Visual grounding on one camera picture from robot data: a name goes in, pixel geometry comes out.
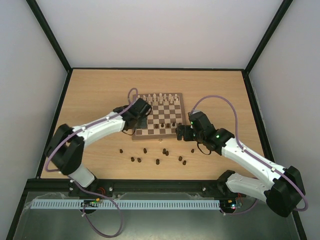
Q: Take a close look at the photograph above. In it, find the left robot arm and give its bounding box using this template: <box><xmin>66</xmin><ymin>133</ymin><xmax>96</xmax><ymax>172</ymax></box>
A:
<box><xmin>44</xmin><ymin>98</ymin><xmax>152</xmax><ymax>188</ymax></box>

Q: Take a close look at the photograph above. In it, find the wooden chess board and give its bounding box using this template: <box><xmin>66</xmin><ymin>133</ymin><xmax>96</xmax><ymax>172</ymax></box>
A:
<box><xmin>132</xmin><ymin>92</ymin><xmax>187</xmax><ymax>141</ymax></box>

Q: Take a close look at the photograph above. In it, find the black mounting rail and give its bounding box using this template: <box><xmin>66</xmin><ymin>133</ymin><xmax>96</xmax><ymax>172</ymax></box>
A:
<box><xmin>24</xmin><ymin>178</ymin><xmax>291</xmax><ymax>198</ymax></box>

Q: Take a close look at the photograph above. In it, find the right circuit board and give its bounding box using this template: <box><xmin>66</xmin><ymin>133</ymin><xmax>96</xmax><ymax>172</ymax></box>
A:
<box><xmin>220</xmin><ymin>197</ymin><xmax>244</xmax><ymax>210</ymax></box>

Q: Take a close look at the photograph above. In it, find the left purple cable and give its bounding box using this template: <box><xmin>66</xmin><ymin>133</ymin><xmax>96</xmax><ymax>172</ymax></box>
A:
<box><xmin>45</xmin><ymin>87</ymin><xmax>124</xmax><ymax>237</ymax></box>

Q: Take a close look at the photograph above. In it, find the light blue cable duct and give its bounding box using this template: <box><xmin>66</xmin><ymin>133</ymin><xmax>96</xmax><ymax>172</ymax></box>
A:
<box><xmin>30</xmin><ymin>199</ymin><xmax>221</xmax><ymax>210</ymax></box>

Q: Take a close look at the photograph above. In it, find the circuit board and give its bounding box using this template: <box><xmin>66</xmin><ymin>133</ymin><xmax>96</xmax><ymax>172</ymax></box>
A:
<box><xmin>220</xmin><ymin>197</ymin><xmax>244</xmax><ymax>210</ymax></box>
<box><xmin>80</xmin><ymin>198</ymin><xmax>103</xmax><ymax>208</ymax></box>

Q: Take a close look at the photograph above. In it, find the left circuit board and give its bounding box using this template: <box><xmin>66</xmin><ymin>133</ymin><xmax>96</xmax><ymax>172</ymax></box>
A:
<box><xmin>80</xmin><ymin>198</ymin><xmax>103</xmax><ymax>208</ymax></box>

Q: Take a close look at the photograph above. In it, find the purple cable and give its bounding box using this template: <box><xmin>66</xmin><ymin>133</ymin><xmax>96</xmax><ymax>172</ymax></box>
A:
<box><xmin>191</xmin><ymin>94</ymin><xmax>310</xmax><ymax>216</ymax></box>
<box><xmin>45</xmin><ymin>87</ymin><xmax>124</xmax><ymax>237</ymax></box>

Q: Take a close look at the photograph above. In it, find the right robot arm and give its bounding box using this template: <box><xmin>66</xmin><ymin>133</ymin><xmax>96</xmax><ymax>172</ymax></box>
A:
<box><xmin>175</xmin><ymin>111</ymin><xmax>306</xmax><ymax>218</ymax></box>

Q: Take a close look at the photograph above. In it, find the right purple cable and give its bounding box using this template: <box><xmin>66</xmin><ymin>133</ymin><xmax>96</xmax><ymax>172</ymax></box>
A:
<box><xmin>191</xmin><ymin>94</ymin><xmax>310</xmax><ymax>216</ymax></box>

